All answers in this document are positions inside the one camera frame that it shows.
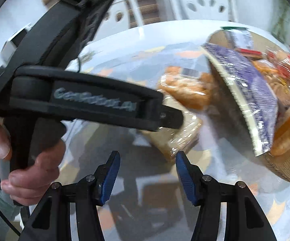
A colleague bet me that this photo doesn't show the sliced bread packet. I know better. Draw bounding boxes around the sliced bread packet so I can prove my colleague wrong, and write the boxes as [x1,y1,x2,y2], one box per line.
[145,98,203,161]

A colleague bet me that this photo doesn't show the glass vase with flowers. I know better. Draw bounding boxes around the glass vase with flowers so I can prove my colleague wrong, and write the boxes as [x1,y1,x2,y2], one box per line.
[271,0,290,43]

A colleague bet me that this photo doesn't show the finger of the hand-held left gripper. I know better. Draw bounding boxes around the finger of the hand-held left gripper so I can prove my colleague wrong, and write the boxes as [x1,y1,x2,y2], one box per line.
[157,105,186,131]

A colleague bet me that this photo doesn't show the person's left hand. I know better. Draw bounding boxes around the person's left hand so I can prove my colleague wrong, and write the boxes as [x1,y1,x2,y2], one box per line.
[0,122,66,206]

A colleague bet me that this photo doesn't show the woven round tray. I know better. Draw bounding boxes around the woven round tray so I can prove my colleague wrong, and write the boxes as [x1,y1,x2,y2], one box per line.
[206,29,290,185]

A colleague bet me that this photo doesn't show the green white snack packet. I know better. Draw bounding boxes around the green white snack packet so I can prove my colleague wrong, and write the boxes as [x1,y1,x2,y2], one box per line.
[220,26,254,54]

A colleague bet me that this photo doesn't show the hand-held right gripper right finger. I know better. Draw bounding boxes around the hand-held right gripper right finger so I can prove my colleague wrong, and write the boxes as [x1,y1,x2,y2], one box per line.
[176,152,276,241]

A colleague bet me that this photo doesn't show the orange cracker packet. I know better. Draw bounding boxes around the orange cracker packet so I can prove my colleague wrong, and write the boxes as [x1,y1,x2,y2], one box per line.
[157,66,214,111]

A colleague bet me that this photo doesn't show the purple snack packet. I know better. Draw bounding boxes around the purple snack packet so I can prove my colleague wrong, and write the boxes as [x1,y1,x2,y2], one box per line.
[201,43,279,157]

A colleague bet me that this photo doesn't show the white box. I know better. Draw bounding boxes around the white box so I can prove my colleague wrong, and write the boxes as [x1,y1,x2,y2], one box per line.
[1,23,34,62]

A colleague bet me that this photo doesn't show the white chair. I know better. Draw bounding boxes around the white chair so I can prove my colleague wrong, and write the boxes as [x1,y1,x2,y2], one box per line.
[107,0,144,31]
[165,0,238,22]

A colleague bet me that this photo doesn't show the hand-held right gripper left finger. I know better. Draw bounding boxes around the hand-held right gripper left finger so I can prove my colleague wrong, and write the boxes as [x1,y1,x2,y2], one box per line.
[18,151,121,241]

